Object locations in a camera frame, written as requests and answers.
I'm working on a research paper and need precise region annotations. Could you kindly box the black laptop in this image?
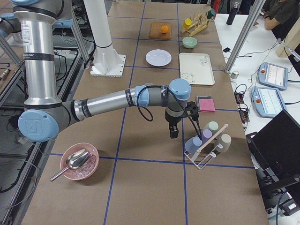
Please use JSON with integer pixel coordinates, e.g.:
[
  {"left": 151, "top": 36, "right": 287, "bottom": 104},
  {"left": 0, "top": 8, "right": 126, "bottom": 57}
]
[{"left": 246, "top": 110, "right": 300, "bottom": 179}]

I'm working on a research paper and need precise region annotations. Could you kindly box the seated person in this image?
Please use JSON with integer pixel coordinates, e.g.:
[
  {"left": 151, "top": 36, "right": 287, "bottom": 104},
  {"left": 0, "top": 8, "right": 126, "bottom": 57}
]
[{"left": 262, "top": 0, "right": 300, "bottom": 40}]

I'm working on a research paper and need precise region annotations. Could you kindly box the yellow cup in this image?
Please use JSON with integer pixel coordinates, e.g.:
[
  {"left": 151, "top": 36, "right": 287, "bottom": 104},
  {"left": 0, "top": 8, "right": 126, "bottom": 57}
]
[{"left": 182, "top": 18, "right": 192, "bottom": 30}]

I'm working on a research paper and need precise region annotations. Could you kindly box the dark green cup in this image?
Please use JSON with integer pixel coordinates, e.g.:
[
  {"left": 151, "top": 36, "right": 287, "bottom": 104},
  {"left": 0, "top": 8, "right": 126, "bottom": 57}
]
[{"left": 207, "top": 8, "right": 216, "bottom": 20}]

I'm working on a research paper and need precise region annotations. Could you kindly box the pink folded cloth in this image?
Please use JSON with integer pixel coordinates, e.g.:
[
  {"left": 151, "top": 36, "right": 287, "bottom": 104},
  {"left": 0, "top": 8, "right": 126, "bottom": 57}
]
[{"left": 196, "top": 96, "right": 216, "bottom": 113}]

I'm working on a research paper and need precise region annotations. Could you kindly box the lower teach pendant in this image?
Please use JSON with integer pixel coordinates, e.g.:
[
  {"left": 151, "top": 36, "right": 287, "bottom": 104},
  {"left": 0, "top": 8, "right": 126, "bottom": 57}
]
[{"left": 251, "top": 86, "right": 286, "bottom": 118}]

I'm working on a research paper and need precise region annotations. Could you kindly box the blue cup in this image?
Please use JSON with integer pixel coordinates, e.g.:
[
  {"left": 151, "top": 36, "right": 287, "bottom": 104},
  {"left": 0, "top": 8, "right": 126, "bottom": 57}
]
[{"left": 185, "top": 136, "right": 202, "bottom": 154}]

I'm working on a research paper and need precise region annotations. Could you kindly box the light green cup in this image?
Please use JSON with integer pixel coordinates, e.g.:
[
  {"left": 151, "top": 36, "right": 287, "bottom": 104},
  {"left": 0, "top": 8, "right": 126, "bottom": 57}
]
[{"left": 204, "top": 121, "right": 219, "bottom": 135}]

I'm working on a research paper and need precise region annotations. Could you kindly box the cream rectangular tray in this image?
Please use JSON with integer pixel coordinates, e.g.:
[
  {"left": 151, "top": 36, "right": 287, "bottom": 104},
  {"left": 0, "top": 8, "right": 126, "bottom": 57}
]
[{"left": 179, "top": 52, "right": 215, "bottom": 85}]

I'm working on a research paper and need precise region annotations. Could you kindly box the pink bowl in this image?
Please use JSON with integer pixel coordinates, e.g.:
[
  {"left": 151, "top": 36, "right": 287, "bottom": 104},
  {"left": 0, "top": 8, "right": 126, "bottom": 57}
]
[{"left": 60, "top": 142, "right": 99, "bottom": 180}]

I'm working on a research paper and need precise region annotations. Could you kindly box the wooden dish rack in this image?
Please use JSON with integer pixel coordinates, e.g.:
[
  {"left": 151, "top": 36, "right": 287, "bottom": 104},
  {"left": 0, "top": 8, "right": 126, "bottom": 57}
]
[{"left": 181, "top": 13, "right": 210, "bottom": 37}]

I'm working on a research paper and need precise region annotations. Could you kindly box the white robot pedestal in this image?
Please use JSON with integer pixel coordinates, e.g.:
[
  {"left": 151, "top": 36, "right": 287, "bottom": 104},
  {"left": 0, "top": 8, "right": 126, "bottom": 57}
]
[{"left": 84, "top": 0, "right": 126, "bottom": 77}]

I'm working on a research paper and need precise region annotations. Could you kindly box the white round plate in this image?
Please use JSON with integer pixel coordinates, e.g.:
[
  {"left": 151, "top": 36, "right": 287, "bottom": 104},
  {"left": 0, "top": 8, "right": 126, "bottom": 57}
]
[{"left": 145, "top": 49, "right": 172, "bottom": 67}]

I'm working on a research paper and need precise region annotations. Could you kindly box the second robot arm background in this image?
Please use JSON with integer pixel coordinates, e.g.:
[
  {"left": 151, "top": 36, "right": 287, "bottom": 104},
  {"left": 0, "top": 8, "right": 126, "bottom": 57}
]
[{"left": 0, "top": 13, "right": 22, "bottom": 38}]

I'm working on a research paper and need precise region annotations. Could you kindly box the aluminium frame post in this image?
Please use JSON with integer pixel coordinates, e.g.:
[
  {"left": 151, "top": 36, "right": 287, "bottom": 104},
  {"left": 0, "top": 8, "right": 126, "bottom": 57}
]
[{"left": 224, "top": 0, "right": 265, "bottom": 74}]

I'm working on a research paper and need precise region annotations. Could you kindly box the orange fruit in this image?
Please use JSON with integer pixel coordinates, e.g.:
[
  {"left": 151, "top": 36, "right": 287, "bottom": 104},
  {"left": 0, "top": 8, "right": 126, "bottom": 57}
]
[{"left": 160, "top": 25, "right": 169, "bottom": 34}]

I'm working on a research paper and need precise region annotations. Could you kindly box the mint green bowl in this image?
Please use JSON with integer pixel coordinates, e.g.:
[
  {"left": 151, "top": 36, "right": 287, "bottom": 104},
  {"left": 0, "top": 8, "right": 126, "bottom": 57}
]
[{"left": 182, "top": 37, "right": 198, "bottom": 49}]

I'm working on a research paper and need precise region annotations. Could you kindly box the purple cup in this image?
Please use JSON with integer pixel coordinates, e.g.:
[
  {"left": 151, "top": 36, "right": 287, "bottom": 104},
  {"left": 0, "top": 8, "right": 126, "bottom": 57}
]
[{"left": 202, "top": 129, "right": 213, "bottom": 143}]

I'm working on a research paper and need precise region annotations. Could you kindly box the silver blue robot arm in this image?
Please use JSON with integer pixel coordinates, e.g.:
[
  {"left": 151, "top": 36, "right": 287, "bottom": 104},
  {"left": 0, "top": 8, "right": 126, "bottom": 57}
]
[{"left": 13, "top": 0, "right": 200, "bottom": 142}]

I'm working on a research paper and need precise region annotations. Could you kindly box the teach pendant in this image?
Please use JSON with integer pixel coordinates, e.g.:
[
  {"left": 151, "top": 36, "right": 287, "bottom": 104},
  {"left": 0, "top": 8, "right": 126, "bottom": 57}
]
[
  {"left": 251, "top": 86, "right": 286, "bottom": 118},
  {"left": 258, "top": 62, "right": 288, "bottom": 90}
]

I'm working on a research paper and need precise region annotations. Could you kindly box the white wire cup rack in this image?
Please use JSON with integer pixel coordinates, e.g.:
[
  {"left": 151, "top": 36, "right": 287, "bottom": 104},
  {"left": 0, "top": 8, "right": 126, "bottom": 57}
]
[{"left": 184, "top": 124, "right": 228, "bottom": 170}]

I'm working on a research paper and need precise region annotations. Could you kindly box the black power strip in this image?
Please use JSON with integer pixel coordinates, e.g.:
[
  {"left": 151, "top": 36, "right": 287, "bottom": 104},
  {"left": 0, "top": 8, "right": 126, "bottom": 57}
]
[{"left": 234, "top": 91, "right": 249, "bottom": 124}]

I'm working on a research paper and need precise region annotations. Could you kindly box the black bottle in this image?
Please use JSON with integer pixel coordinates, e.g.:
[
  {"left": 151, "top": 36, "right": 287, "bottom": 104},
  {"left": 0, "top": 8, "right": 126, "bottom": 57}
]
[{"left": 226, "top": 2, "right": 240, "bottom": 25}]

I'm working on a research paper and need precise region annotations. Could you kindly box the beige cup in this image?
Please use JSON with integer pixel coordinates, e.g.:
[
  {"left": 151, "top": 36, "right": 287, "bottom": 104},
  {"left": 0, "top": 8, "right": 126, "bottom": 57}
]
[{"left": 217, "top": 134, "right": 232, "bottom": 153}]

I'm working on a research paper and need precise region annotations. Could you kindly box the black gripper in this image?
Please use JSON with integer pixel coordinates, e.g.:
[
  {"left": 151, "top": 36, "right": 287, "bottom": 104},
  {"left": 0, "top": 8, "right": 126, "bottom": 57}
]
[{"left": 165, "top": 101, "right": 199, "bottom": 138}]

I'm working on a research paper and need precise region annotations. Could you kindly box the upper teach pendant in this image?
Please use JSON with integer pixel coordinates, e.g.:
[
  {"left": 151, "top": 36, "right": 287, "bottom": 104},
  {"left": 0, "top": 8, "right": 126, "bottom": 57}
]
[{"left": 258, "top": 62, "right": 288, "bottom": 90}]

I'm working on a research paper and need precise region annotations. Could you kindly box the wooden cutting board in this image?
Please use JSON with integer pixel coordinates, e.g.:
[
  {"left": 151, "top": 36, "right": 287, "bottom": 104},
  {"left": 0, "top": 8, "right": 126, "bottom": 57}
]
[{"left": 149, "top": 22, "right": 173, "bottom": 40}]

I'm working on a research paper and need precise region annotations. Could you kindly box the small metal cylinder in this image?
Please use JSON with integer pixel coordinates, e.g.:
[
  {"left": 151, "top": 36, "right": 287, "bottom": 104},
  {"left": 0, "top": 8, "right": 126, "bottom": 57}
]
[{"left": 230, "top": 71, "right": 239, "bottom": 79}]

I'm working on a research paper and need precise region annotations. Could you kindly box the metal scoop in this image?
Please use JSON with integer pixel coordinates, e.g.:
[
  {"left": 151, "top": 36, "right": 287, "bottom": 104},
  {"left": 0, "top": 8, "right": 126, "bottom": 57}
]
[{"left": 50, "top": 149, "right": 90, "bottom": 181}]

